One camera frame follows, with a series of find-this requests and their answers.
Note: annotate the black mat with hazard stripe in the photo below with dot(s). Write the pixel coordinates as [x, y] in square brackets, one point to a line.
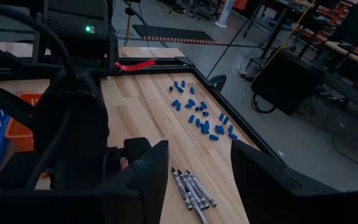
[166, 31]

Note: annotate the black tripod stand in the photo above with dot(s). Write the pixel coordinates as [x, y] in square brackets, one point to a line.
[130, 12]

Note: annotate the white tower fan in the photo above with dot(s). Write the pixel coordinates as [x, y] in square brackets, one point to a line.
[225, 15]

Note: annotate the red tape strip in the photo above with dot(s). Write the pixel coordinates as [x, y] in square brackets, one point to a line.
[135, 66]

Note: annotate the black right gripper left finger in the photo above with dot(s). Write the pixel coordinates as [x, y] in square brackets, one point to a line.
[145, 193]

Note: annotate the black equipment box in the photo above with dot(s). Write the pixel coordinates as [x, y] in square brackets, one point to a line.
[287, 81]

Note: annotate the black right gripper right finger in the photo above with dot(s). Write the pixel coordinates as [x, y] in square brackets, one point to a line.
[259, 186]

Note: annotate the orange plastic basket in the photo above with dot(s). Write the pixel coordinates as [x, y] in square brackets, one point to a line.
[17, 137]

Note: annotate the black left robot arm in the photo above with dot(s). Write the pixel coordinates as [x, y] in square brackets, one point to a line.
[73, 18]

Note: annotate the scattered blue caps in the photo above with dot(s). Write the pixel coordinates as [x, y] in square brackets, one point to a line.
[172, 70]

